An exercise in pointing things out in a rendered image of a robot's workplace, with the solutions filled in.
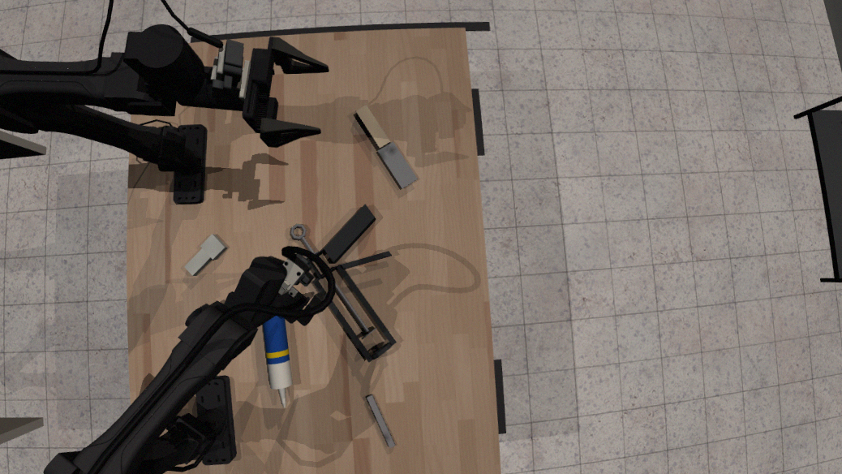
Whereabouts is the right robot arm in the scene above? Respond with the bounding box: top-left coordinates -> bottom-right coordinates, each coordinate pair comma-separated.
44,256 -> 287,474

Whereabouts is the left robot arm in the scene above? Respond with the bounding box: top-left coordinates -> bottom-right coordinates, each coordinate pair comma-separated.
0,24 -> 244,204

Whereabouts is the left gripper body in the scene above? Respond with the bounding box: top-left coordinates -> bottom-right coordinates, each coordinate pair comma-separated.
207,37 -> 280,147

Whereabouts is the blue cartridge tube with yellow stripe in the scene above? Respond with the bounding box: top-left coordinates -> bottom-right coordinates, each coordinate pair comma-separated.
263,316 -> 293,407

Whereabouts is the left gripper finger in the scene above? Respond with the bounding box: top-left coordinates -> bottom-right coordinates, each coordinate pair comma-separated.
260,118 -> 321,148
272,37 -> 329,74

